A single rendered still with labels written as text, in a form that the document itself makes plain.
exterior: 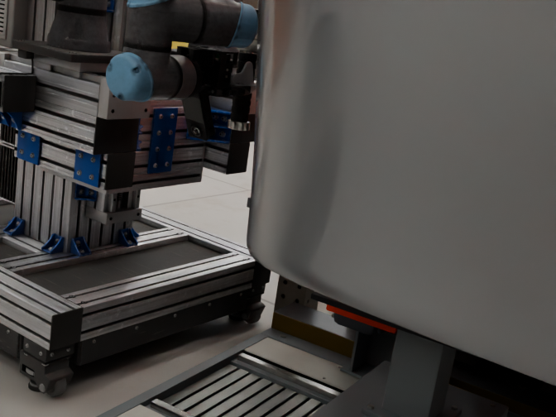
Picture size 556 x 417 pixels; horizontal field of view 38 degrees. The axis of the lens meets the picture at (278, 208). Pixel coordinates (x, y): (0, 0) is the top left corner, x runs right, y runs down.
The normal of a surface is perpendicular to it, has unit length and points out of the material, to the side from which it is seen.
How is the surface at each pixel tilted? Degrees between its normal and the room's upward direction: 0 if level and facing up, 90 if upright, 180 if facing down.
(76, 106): 90
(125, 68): 90
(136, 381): 0
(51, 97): 90
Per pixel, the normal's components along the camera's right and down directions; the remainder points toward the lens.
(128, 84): -0.52, 0.14
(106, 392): 0.14, -0.96
